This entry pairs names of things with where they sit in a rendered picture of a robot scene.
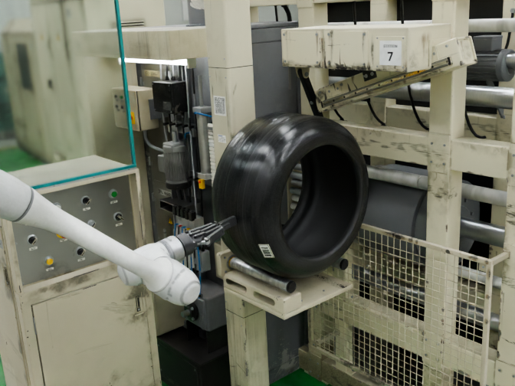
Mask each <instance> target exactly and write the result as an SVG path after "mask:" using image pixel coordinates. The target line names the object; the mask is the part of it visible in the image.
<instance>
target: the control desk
mask: <svg viewBox="0 0 515 386"><path fill-rule="evenodd" d="M35 191H36V192H37V193H39V194H40V195H41V196H43V197H44V198H46V199H47V200H48V201H49V202H50V203H52V204H54V205H55V206H57V207H58V208H60V209H61V210H63V211H65V212H67V213H68V214H70V215H72V216H73V217H75V218H77V219H79V220H80V221H83V222H84V223H85V224H88V225H90V226H91V227H93V228H94V229H96V230H98V231H99V232H101V233H103V234H105V235H107V236H108V237H110V238H112V239H114V240H115V241H117V242H118V243H120V244H122V245H123V246H125V247H127V248H129V249H131V250H132V251H134V250H136V249H138V248H140V247H142V246H145V245H147V242H146V229H145V221H144V214H143V200H142V193H141V185H140V178H139V169H138V168H135V167H134V168H128V169H124V170H120V171H117V172H110V173H106V174H102V175H96V176H93V177H89V178H82V179H79V180H75V181H72V182H65V183H61V184H58V185H51V186H48V187H43V188H37V189H35ZM0 354H1V358H2V366H3V370H4V375H5V383H6V386H162V382H161V374H160V367H159V353H158V345H157V338H156V324H155V317H154V310H153V296H152V291H150V290H149V289H147V287H146V285H144V284H140V285H138V286H126V285H125V284H124V283H123V281H122V280H121V279H120V277H119V275H118V272H117V265H116V264H115V263H112V262H110V261H108V260H107V259H105V258H103V257H101V256H99V255H97V254H95V253H93V252H91V251H89V250H88V249H86V248H84V247H82V246H80V245H78V244H76V243H74V242H72V241H70V240H68V239H66V238H64V237H62V236H60V235H58V234H55V233H53V232H51V231H47V230H45V229H41V228H39V227H33V226H29V225H26V224H19V223H15V222H12V221H8V220H5V219H2V218H0Z"/></svg>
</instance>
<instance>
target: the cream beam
mask: <svg viewBox="0 0 515 386"><path fill-rule="evenodd" d="M448 40H451V23H440V24H401V25H324V26H314V27H305V28H286V29H281V41H282V61H283V67H312V68H327V69H343V70H373V71H388V72H404V73H408V72H412V71H417V70H428V69H430V68H431V63H432V47H433V46H435V45H436V44H440V43H442V42H445V41H448ZM379 41H402V65H401V66H395V65H379Z"/></svg>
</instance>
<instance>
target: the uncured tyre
mask: <svg viewBox="0 0 515 386"><path fill-rule="evenodd" d="M298 162H300V164H301V168H302V188H301V193H300V198H299V201H298V203H297V206H296V208H295V210H294V212H293V214H292V215H291V217H290V219H289V220H288V221H287V223H286V224H285V225H284V226H283V227H282V225H281V218H280V209H281V202H282V197H283V193H284V189H285V186H286V184H287V180H288V178H289V177H290V174H291V172H292V171H293V170H294V167H295V166H296V165H297V163H298ZM368 198H369V176H368V171H367V167H366V162H365V159H364V157H363V154H362V151H361V148H360V147H359V144H358V142H357V141H356V139H355V138H354V137H353V135H352V134H351V133H350V132H349V131H348V130H347V129H346V128H345V127H344V126H342V125H340V124H339V123H337V122H335V121H333V120H331V119H328V118H326V117H322V116H311V115H306V114H299V113H288V112H278V113H270V114H267V115H264V116H261V117H258V118H257V119H254V120H252V121H251V122H249V123H248V124H247V125H246V126H244V127H243V128H242V129H241V130H239V131H238V133H237V134H236V135H235V136H234V137H233V138H232V140H231V141H230V142H229V144H228V145H227V147H226V149H225V150H224V152H223V154H222V156H221V158H220V161H219V163H218V166H217V168H216V172H215V177H214V181H213V186H212V213H213V218H214V221H217V223H218V222H220V221H223V220H225V219H227V218H229V217H231V216H235V217H236V220H237V224H236V225H235V226H233V227H230V228H229V229H227V230H225V234H224V235H223V236H221V239H222V240H223V242H224V243H225V245H226V246H227V247H228V248H229V250H230V251H231V252H232V253H233V254H234V255H236V256H237V257H238V258H240V259H241V260H243V261H244V262H246V263H249V264H251V265H254V266H256V267H259V268H261V269H263V270H266V271H268V272H270V273H273V274H276V275H278V276H282V277H285V278H307V277H310V276H314V275H317V274H318V273H321V272H323V271H324V270H326V269H327V268H328V267H330V266H331V265H333V264H334V263H335V262H336V261H337V260H338V259H339V258H341V256H342V255H344V253H345V252H346V251H347V250H348V249H349V247H350V246H351V244H352V243H353V241H354V240H355V238H356V235H357V234H358V233H359V229H360V228H361V225H362V222H363V219H364V217H365V214H366V208H367V204H368ZM258 244H269V246H270V249H271V251H272V253H273V255H274V258H265V257H264V256H263V254H262V252H261V249H260V247H259V246H258Z"/></svg>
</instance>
